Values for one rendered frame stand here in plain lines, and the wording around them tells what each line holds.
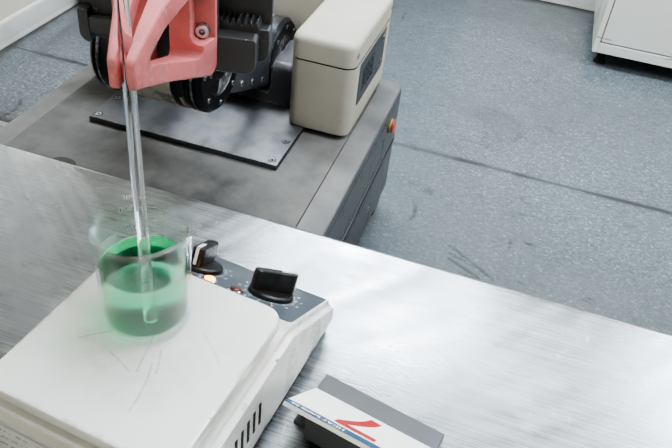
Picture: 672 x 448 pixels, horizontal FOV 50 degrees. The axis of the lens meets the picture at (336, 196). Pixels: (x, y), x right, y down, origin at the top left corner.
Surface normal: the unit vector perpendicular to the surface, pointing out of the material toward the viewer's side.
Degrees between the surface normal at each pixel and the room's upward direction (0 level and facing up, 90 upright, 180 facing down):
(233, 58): 90
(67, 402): 0
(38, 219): 0
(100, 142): 0
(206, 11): 90
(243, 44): 90
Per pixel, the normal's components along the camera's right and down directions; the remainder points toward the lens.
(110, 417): 0.09, -0.79
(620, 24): -0.30, 0.56
